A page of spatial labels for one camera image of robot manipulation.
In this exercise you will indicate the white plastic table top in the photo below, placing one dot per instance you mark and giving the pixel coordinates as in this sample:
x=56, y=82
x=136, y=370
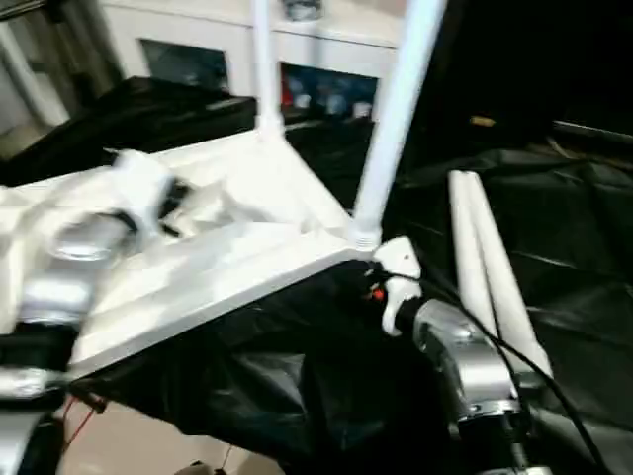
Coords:
x=222, y=257

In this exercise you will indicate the white plastic table leg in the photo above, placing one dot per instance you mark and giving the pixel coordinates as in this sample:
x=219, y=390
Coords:
x=514, y=307
x=264, y=74
x=395, y=123
x=462, y=222

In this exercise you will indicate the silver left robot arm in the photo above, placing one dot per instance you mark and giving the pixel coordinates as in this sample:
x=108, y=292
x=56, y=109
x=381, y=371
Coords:
x=74, y=242

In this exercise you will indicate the white glass-door sideboard cabinet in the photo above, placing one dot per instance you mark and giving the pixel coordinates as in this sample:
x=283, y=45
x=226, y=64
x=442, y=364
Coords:
x=237, y=29

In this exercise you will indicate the grey metal rack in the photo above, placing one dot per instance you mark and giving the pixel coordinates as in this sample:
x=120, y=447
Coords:
x=44, y=64

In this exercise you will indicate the small tan label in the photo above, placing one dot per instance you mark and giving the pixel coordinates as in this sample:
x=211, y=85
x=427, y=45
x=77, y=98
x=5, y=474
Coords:
x=482, y=120

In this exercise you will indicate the black work mat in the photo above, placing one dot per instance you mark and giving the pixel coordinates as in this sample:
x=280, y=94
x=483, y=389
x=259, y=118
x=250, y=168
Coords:
x=569, y=222

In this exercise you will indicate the grey crumpled bag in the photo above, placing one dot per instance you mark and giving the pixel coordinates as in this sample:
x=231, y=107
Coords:
x=299, y=7

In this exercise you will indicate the black backdrop cloth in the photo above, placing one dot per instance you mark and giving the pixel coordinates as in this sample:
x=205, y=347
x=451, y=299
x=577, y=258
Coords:
x=534, y=59

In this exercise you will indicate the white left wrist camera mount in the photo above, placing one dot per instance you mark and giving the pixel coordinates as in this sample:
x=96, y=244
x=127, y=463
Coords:
x=143, y=183

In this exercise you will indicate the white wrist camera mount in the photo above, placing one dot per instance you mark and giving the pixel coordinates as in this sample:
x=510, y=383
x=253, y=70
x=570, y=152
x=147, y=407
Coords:
x=143, y=183
x=398, y=255

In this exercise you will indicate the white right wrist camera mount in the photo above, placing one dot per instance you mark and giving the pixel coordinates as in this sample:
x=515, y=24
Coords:
x=398, y=255

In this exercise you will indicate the black metal stand frame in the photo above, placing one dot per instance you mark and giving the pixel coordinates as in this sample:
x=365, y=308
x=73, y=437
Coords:
x=91, y=400

